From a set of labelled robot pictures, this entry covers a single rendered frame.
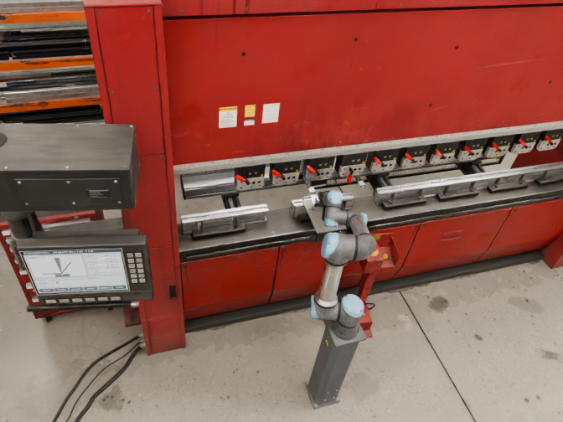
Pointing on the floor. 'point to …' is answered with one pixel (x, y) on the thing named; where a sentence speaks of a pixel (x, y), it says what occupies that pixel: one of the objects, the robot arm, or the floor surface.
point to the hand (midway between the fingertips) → (320, 206)
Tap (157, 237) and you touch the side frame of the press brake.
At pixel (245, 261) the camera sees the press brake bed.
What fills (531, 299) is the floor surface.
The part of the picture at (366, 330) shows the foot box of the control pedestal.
